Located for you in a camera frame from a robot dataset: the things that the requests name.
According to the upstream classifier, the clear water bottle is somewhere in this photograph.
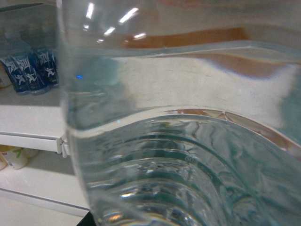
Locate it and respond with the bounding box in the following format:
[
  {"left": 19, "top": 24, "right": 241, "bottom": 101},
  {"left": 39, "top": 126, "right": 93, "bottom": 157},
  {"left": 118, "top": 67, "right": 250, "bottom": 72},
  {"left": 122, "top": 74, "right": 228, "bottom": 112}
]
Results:
[{"left": 57, "top": 0, "right": 301, "bottom": 226}]

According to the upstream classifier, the white metal shelf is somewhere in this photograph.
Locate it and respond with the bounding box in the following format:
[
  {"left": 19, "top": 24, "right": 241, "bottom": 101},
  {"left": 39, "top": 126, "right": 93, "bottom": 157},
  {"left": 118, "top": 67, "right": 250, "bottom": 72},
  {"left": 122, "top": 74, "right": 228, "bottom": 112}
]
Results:
[{"left": 0, "top": 86, "right": 70, "bottom": 158}]

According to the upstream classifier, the blue label drink bottle right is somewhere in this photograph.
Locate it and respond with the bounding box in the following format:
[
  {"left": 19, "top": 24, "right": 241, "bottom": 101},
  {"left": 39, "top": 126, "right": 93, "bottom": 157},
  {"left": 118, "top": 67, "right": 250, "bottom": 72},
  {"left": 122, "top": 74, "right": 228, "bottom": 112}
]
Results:
[{"left": 35, "top": 48, "right": 59, "bottom": 88}]

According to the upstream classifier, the blue label drink bottle left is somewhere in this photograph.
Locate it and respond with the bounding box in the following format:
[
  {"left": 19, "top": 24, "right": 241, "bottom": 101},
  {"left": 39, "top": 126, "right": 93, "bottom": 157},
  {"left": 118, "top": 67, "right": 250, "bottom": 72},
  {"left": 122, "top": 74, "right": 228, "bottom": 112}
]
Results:
[{"left": 0, "top": 56, "right": 29, "bottom": 95}]

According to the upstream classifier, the white bottle green mark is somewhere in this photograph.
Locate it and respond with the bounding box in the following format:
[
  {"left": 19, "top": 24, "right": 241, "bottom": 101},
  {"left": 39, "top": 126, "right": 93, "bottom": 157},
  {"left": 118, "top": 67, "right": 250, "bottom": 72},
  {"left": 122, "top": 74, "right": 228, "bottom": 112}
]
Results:
[{"left": 0, "top": 145, "right": 39, "bottom": 170}]

